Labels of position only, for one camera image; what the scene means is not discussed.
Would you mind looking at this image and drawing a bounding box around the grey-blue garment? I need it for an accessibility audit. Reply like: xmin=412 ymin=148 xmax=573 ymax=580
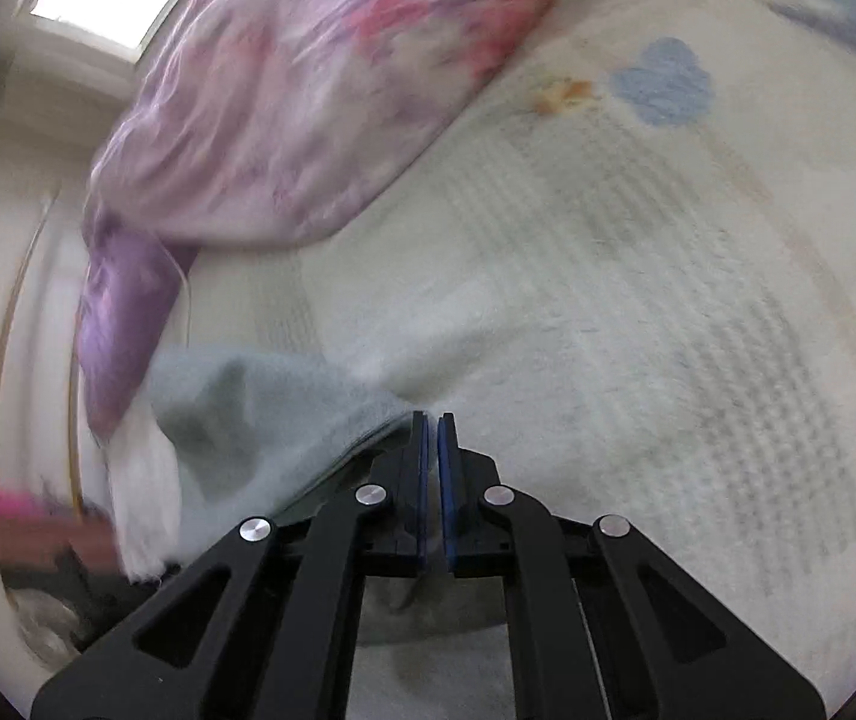
xmin=109 ymin=347 xmax=420 ymax=586

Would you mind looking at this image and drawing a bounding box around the grey and pink striped towel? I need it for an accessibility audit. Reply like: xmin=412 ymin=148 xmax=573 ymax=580
xmin=0 ymin=514 xmax=118 ymax=578

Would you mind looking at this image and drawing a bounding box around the bed with floral sheet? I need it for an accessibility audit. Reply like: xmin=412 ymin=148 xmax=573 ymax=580
xmin=173 ymin=0 xmax=856 ymax=720

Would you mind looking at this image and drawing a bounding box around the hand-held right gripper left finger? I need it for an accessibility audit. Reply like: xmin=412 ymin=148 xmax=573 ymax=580
xmin=30 ymin=411 xmax=430 ymax=720

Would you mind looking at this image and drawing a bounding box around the purple floral quilt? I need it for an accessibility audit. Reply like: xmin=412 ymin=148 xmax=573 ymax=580
xmin=77 ymin=0 xmax=601 ymax=440

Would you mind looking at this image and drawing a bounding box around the long wooden wall bar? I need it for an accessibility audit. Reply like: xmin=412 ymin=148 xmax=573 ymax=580
xmin=0 ymin=191 xmax=63 ymax=488

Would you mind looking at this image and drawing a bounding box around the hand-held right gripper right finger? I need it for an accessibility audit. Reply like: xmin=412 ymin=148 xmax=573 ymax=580
xmin=437 ymin=411 xmax=827 ymax=720

